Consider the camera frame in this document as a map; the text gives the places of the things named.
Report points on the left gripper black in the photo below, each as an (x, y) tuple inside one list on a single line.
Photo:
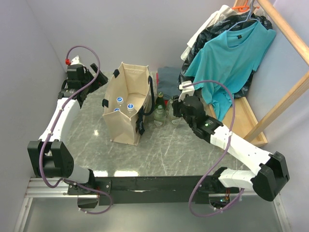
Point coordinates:
[(100, 79)]

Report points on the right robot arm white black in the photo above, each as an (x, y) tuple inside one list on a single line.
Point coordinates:
[(267, 173)]

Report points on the beige canvas tote bag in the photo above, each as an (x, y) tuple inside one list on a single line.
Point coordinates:
[(135, 85)]

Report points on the aluminium rail frame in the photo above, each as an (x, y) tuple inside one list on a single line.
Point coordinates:
[(53, 210)]

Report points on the wooden clothes rack frame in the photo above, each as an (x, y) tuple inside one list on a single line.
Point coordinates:
[(276, 110)]

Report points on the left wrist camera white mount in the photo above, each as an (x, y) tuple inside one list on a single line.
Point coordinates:
[(74, 61)]

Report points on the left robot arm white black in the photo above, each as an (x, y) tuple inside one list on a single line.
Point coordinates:
[(49, 155)]

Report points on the white garment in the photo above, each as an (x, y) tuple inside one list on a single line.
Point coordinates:
[(219, 15)]

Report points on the clear glass bottle silver cap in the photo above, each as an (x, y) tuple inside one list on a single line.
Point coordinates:
[(174, 119)]

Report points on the folded red cloth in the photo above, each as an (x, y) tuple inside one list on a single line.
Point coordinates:
[(157, 80)]

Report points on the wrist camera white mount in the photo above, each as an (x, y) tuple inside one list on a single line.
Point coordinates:
[(74, 61), (186, 89)]

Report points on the teal t-shirt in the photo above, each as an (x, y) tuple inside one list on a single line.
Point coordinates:
[(229, 59)]

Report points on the orange hanger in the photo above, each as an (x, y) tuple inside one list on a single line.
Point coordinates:
[(242, 8)]

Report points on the folded grey cloth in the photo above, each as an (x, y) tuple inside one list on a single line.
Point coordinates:
[(169, 79)]

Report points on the plastic water bottle blue cap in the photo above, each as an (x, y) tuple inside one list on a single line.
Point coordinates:
[(120, 101)]

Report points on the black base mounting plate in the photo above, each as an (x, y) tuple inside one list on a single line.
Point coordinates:
[(161, 189)]

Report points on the clear Chang bottle green cap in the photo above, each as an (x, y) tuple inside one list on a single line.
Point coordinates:
[(169, 108)]

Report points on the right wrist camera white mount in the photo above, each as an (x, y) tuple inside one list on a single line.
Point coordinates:
[(186, 89)]

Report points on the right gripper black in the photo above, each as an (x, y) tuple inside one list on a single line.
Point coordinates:
[(176, 105)]

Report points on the green Perrier glass bottle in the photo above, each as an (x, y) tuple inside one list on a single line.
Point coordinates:
[(160, 102)]

